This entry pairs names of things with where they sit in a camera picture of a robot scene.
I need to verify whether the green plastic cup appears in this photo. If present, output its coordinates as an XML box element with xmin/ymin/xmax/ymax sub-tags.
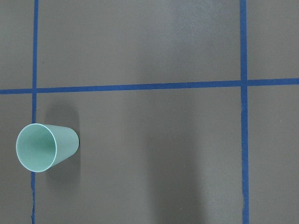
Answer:
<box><xmin>15</xmin><ymin>123</ymin><xmax>79</xmax><ymax>173</ymax></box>

